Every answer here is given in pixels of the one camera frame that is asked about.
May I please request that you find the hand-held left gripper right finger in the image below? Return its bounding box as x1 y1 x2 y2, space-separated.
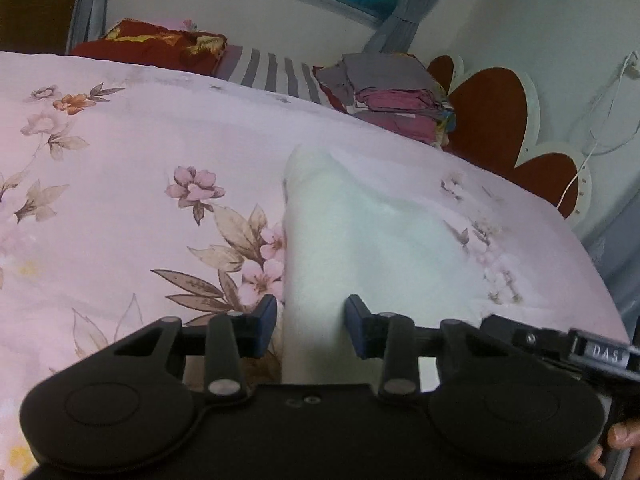
346 294 506 403

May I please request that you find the pink floral blanket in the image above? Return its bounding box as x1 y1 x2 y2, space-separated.
0 50 631 480

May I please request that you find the small white garment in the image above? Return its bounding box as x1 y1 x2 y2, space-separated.
280 144 481 386

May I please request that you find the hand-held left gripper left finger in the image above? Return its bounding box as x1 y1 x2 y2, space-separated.
107 295 278 403

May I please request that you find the red floral pillow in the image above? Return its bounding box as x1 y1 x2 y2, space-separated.
70 19 228 77

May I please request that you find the person's right hand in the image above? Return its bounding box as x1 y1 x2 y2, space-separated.
587 420 640 477

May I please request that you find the brown wooden door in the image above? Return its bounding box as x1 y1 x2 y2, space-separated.
0 0 86 56

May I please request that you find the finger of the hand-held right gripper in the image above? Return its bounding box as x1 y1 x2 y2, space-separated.
479 313 573 363

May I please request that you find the grey striped sheet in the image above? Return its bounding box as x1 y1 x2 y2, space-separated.
215 45 351 111

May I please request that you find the heart-shaped brown headboard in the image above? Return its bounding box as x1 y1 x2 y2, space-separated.
427 55 593 221

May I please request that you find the white cable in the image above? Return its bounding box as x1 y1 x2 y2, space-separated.
555 50 640 206

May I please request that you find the stack of folded clothes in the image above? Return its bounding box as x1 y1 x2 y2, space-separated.
312 52 457 150

